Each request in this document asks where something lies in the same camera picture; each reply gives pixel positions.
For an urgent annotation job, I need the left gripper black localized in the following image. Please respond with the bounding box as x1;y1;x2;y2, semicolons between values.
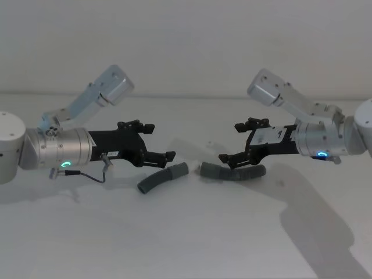
88;119;177;170

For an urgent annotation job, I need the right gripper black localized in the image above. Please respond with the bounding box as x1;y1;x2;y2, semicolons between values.
218;117;301;170

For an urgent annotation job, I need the white plastic connector piece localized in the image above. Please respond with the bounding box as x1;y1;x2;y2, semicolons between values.
170;138;223;175

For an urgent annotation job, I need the white table cloth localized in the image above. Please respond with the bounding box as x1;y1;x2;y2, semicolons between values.
0;92;372;279

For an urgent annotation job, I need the long grey ribbed hose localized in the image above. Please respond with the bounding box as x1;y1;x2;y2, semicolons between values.
198;161;267;182

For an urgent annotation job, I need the short dark grey hose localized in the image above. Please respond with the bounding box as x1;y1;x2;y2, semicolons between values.
137;162;191;195

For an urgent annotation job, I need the thin dark gripper cable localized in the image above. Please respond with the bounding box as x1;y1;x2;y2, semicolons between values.
48;153;116;184

